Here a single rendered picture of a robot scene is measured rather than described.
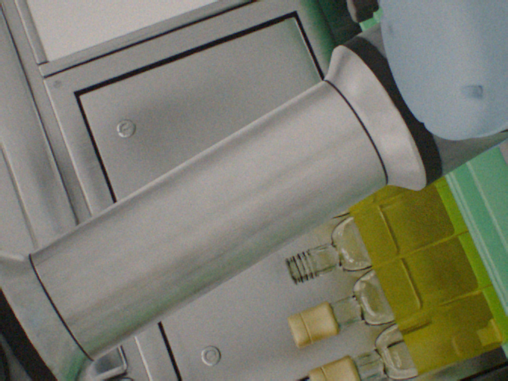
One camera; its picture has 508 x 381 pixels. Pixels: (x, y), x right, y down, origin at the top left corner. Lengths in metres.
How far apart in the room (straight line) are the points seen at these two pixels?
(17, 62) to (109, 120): 0.14
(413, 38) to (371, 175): 0.13
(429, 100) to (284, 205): 0.13
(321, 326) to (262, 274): 0.17
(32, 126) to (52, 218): 0.11
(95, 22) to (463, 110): 0.80
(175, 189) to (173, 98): 0.59
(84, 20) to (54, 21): 0.04
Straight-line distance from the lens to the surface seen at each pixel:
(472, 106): 0.65
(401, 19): 0.69
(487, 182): 1.05
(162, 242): 0.75
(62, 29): 1.39
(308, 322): 1.13
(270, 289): 1.28
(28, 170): 1.35
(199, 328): 1.28
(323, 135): 0.76
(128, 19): 1.39
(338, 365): 1.13
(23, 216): 1.34
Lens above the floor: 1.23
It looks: 4 degrees down
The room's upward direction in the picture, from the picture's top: 111 degrees counter-clockwise
